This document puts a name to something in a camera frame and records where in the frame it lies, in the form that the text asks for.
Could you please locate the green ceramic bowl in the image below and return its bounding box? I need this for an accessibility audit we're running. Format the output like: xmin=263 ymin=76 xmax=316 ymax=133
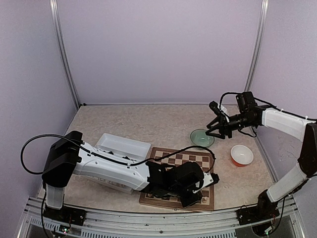
xmin=190 ymin=129 xmax=215 ymax=148

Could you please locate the left aluminium frame post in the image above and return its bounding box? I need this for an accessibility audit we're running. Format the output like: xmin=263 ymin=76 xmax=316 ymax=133
xmin=50 ymin=0 xmax=81 ymax=110

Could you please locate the white plastic divided tray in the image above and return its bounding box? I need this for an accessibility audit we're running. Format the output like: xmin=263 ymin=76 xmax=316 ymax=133
xmin=87 ymin=133 xmax=151 ymax=194

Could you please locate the right aluminium frame post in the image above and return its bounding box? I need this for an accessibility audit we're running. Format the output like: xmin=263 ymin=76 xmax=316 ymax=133
xmin=243 ymin=0 xmax=269 ymax=92

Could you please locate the wooden chess board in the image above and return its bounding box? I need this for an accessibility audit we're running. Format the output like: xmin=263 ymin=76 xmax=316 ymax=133
xmin=139 ymin=147 xmax=214 ymax=211

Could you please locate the front aluminium rail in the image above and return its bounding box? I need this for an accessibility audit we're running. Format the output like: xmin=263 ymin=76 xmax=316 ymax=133
xmin=14 ymin=197 xmax=308 ymax=238

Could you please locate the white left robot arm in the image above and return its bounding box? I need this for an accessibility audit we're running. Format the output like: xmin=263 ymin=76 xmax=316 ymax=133
xmin=42 ymin=131 xmax=204 ymax=221

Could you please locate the pile of dark chess pieces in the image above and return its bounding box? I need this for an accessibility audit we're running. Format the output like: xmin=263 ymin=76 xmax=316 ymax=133
xmin=105 ymin=150 xmax=140 ymax=162

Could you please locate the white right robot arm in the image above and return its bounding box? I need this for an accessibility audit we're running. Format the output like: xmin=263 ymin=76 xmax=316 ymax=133
xmin=206 ymin=91 xmax=317 ymax=225

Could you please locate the aluminium frame post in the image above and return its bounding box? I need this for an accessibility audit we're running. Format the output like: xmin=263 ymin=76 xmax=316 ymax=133
xmin=50 ymin=0 xmax=81 ymax=110
xmin=243 ymin=0 xmax=269 ymax=92

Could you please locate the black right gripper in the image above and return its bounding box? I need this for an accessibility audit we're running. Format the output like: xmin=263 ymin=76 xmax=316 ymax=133
xmin=206 ymin=112 xmax=256 ymax=139

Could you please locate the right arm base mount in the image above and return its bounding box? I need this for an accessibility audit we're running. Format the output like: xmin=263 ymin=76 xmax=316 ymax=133
xmin=236 ymin=205 xmax=280 ymax=225

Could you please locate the orange white bowl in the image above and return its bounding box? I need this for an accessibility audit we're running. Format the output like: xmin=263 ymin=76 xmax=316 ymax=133
xmin=230 ymin=145 xmax=254 ymax=167

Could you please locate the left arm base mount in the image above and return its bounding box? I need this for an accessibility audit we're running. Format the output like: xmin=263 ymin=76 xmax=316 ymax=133
xmin=44 ymin=205 xmax=87 ymax=226

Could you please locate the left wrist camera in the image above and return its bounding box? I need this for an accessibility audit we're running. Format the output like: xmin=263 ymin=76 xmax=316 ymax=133
xmin=193 ymin=172 xmax=220 ymax=194

